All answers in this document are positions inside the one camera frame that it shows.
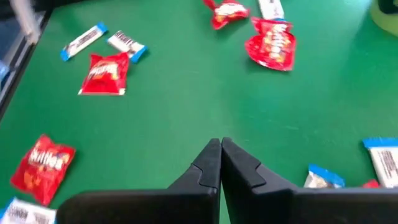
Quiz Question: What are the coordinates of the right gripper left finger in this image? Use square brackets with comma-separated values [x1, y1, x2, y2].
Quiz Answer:
[56, 138, 222, 224]

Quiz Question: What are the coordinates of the white blue Hershey's bar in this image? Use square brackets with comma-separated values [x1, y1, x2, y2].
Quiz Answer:
[59, 22, 109, 62]
[257, 0, 286, 22]
[362, 137, 398, 189]
[0, 197, 58, 224]
[106, 30, 148, 64]
[303, 163, 346, 189]

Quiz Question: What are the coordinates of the green table mat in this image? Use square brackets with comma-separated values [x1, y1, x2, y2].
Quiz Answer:
[0, 0, 398, 224]

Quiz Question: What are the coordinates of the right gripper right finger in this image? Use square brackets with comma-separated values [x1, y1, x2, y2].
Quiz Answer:
[221, 136, 398, 224]

